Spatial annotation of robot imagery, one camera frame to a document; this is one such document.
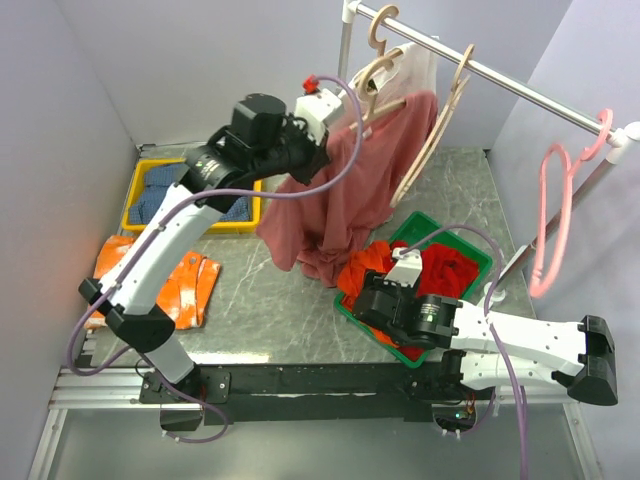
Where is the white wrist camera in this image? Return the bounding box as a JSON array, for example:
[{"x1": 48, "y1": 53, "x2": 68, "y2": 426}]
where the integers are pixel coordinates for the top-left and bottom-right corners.
[
  {"x1": 293, "y1": 75, "x2": 345, "y2": 145},
  {"x1": 385, "y1": 248, "x2": 422, "y2": 288}
]

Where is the dusty pink t shirt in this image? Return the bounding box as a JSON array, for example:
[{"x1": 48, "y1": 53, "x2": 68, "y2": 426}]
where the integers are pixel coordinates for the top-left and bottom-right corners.
[{"x1": 256, "y1": 90, "x2": 438, "y2": 287}]

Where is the metal clothes rack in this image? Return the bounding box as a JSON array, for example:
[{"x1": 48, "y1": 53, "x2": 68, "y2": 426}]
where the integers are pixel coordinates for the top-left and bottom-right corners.
[{"x1": 338, "y1": 1, "x2": 639, "y2": 298}]

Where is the orange white patterned cloth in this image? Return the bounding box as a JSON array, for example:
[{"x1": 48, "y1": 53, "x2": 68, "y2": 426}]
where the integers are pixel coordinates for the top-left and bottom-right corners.
[{"x1": 94, "y1": 235, "x2": 221, "y2": 330}]

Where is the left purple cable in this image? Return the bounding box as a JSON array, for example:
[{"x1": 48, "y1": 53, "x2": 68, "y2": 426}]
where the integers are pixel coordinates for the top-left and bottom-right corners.
[{"x1": 67, "y1": 74, "x2": 364, "y2": 376}]

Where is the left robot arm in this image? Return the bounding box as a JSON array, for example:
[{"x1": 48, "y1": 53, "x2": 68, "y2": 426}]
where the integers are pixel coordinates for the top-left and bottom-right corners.
[{"x1": 80, "y1": 89, "x2": 343, "y2": 402}]

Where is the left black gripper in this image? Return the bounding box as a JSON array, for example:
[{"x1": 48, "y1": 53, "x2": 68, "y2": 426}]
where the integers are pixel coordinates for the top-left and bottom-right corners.
[{"x1": 252, "y1": 112, "x2": 333, "y2": 187}]

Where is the white t shirt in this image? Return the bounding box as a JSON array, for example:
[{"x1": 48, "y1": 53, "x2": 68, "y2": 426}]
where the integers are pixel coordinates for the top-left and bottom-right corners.
[{"x1": 349, "y1": 42, "x2": 438, "y2": 114}]

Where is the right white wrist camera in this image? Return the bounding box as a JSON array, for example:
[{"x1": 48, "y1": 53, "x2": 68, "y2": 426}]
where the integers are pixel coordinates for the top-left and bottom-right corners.
[{"x1": 385, "y1": 248, "x2": 422, "y2": 288}]

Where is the purple cable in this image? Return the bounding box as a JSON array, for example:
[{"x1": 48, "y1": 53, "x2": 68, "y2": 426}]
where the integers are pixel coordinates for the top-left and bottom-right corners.
[
  {"x1": 404, "y1": 224, "x2": 530, "y2": 480},
  {"x1": 67, "y1": 74, "x2": 364, "y2": 376}
]

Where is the orange t shirt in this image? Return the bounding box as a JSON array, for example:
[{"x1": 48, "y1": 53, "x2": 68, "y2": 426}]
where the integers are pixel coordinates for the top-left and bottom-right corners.
[{"x1": 336, "y1": 241, "x2": 394, "y2": 312}]

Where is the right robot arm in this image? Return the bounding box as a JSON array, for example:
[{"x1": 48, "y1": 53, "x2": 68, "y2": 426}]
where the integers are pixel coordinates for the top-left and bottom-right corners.
[{"x1": 351, "y1": 271, "x2": 618, "y2": 406}]

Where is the red t shirt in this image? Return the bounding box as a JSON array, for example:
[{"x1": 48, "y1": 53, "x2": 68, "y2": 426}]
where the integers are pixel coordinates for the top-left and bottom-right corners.
[{"x1": 399, "y1": 243, "x2": 481, "y2": 361}]

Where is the green plastic tray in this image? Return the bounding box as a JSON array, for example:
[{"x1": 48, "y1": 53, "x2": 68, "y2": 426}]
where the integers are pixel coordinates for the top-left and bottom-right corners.
[{"x1": 333, "y1": 211, "x2": 493, "y2": 369}]

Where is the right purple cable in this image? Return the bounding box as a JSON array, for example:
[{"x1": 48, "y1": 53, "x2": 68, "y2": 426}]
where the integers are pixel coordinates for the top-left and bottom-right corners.
[{"x1": 404, "y1": 224, "x2": 530, "y2": 480}]

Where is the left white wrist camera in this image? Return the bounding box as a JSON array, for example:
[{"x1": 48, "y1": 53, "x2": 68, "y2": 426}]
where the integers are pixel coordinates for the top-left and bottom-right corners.
[{"x1": 293, "y1": 75, "x2": 345, "y2": 145}]

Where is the black base bar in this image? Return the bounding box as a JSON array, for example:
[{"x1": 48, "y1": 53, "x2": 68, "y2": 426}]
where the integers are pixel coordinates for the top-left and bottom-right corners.
[{"x1": 139, "y1": 362, "x2": 501, "y2": 434}]

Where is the blue checked shirt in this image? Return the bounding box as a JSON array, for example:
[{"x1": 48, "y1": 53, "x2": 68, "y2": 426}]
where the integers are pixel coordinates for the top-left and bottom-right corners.
[{"x1": 128, "y1": 163, "x2": 251, "y2": 225}]

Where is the yellow plastic tray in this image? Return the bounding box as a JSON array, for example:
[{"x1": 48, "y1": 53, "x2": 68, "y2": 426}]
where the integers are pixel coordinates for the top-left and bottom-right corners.
[{"x1": 121, "y1": 158, "x2": 261, "y2": 234}]

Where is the beige hanger holding white shirt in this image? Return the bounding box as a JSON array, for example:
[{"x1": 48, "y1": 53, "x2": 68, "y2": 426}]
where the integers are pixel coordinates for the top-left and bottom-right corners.
[{"x1": 367, "y1": 4, "x2": 401, "y2": 61}]

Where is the pink plastic hanger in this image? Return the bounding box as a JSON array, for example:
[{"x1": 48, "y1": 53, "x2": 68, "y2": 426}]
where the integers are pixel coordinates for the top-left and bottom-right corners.
[{"x1": 528, "y1": 107, "x2": 615, "y2": 299}]

